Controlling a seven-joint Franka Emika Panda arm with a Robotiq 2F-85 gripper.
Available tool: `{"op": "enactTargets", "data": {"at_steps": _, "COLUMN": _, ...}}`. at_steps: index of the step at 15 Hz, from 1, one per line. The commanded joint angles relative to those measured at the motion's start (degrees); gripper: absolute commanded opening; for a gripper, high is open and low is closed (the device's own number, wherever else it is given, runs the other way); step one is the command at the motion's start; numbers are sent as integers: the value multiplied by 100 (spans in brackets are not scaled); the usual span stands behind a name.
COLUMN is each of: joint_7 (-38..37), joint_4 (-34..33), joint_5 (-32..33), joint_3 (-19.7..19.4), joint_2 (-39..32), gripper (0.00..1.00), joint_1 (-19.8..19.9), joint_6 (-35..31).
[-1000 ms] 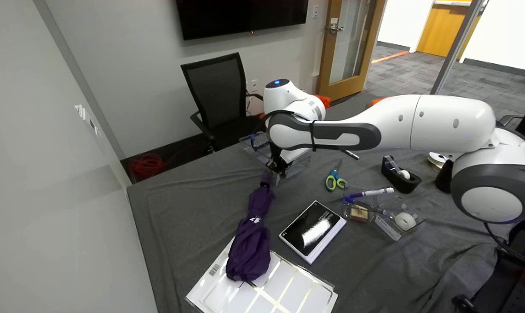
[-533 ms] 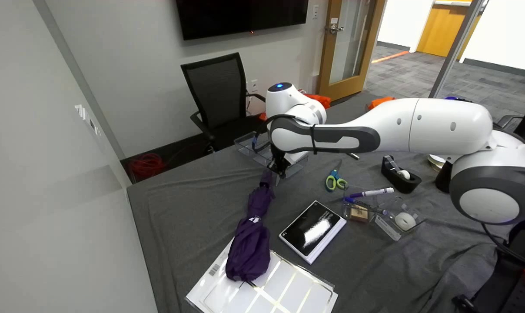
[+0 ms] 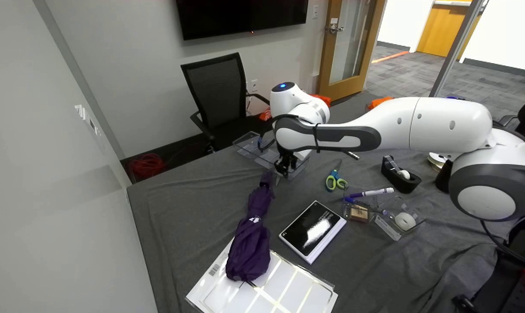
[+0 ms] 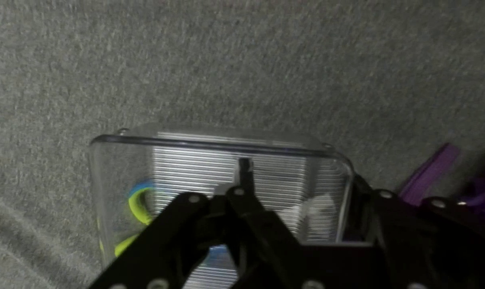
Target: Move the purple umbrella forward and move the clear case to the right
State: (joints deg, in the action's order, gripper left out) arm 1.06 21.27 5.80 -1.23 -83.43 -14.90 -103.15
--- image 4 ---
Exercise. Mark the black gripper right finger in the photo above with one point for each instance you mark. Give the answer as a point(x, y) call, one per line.
point(436, 246)

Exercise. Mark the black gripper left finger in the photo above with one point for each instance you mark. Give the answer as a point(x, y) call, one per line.
point(200, 242)

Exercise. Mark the clear plastic compartment case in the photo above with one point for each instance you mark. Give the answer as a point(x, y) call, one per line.
point(200, 166)

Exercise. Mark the purple cloth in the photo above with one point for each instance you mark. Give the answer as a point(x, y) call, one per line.
point(429, 169)

